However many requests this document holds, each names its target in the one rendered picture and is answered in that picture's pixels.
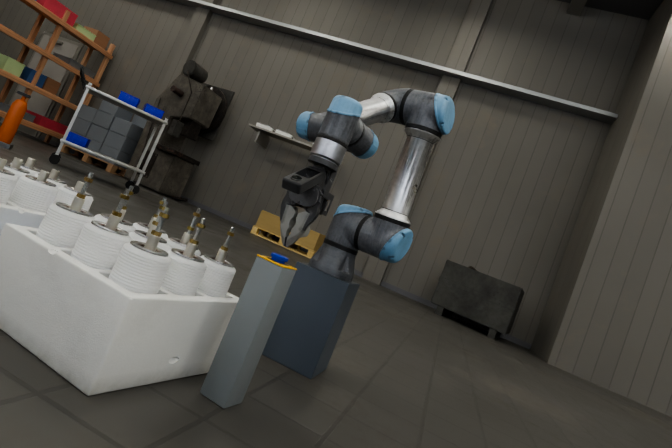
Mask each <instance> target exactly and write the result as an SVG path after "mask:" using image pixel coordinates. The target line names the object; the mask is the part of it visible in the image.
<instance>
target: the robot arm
mask: <svg viewBox="0 0 672 448"><path fill-rule="evenodd" d="M454 118H455V107H454V102H453V100H452V99H451V98H450V97H449V96H446V95H442V94H440V93H431V92H426V91H420V90H414V89H410V88H400V89H393V90H388V91H384V92H380V93H377V94H375V95H373V96H372V97H371V99H368V100H364V101H361V102H358V101H356V100H354V99H352V98H350V97H347V96H343V95H337V96H335V97H334V98H333V100H332V102H331V104H330V106H329V108H328V109H327V111H326V112H322V113H315V112H308V111H306V112H303V113H301V114H300V116H299V117H298V119H297V122H296V132H297V134H298V136H299V137H301V138H303V139H306V140H308V141H310V142H311V141H312V142H314V143H313V144H312V146H313V147H312V149H311V151H310V153H311V155H309V158H308V161H309V162H310V163H312V164H314V165H313V166H308V167H305V168H303V169H301V170H299V171H297V172H294V173H292V174H290V175H288V176H286V177H284V178H283V180H282V188H284V189H286V190H287V193H286V195H285V197H284V198H283V200H282V203H281V209H280V231H281V240H282V244H283V246H285V247H287V248H288V247H289V246H291V245H293V244H294V243H295V242H296V241H297V240H298V239H299V238H302V237H306V236H308V234H309V232H310V227H309V225H310V224H312V223H313V222H314V221H315V220H316V219H317V217H318V215H319V214H320V215H324V216H326V215H327V213H328V211H329V208H330V206H331V203H332V201H333V198H334V195H332V194H331V193H329V191H330V189H331V186H332V184H333V181H334V179H335V176H336V174H337V172H338V171H337V169H338V166H339V165H341V162H342V160H343V157H344V155H345V153H346V151H347V152H350V153H352V154H353V155H354V156H355V157H358V158H360V159H367V158H369V157H371V156H373V155H374V154H375V152H376V151H377V149H378V145H379V142H378V138H377V136H376V135H375V134H374V132H373V131H372V130H371V129H370V128H368V127H367V126H369V125H372V124H375V123H382V124H383V123H387V122H392V123H397V124H401V125H405V129H404V130H405V132H406V134H407V138H406V141H405V143H404V146H403V149H402V152H401V155H400V158H399V160H398V163H397V166H396V169H395V172H394V175H393V178H392V180H391V183H390V186H389V189H388V192H387V195H386V197H385V200H384V203H383V206H382V208H381V209H379V210H377V211H375V214H374V217H373V213H372V212H371V211H369V210H367V209H364V208H361V207H358V206H354V205H348V204H342V205H340V206H339V207H338V208H337V210H336V212H335V214H334V215H333V219H332V222H331V224H330V227H329V229H328V232H327V234H326V237H325V239H324V241H323V244H322V246H321V247H320V248H319V249H318V250H317V252H316V253H315V254H314V255H313V256H312V258H311V259H310V261H309V264H308V265H309V266H311V267H313V268H315V269H317V270H319V271H321V272H324V273H326V274H328V275H331V276H333V277H336V278H338V279H341V280H344V281H347V282H352V280H353V277H354V268H355V258H356V255H357V253H358V250H360V251H362V252H364V253H367V254H369V255H372V256H374V257H376V258H379V259H380V260H384V261H387V262H390V263H396V262H398V261H400V260H401V259H402V258H403V257H404V256H405V254H406V253H407V252H408V250H409V248H410V246H411V244H412V240H413V232H412V231H411V230H410V229H409V228H410V225H411V223H410V221H409V219H408V216H409V213H410V210H411V207H412V204H413V201H414V199H415V196H416V193H417V190H418V187H419V184H420V182H421V179H422V176H423V173H424V170H425V167H426V164H427V162H428V159H429V156H430V153H431V150H432V147H433V145H434V144H435V143H437V142H439V141H440V140H441V137H442V135H447V134H449V133H450V131H451V129H452V127H453V124H454ZM329 200H330V203H329V206H328V208H327V211H325V209H326V206H327V204H328V201H329ZM294 206H298V207H301V208H304V210H306V211H304V212H300V213H298V207H294ZM401 221H402V222H401ZM290 232H291V233H290ZM289 233H290V235H289Z"/></svg>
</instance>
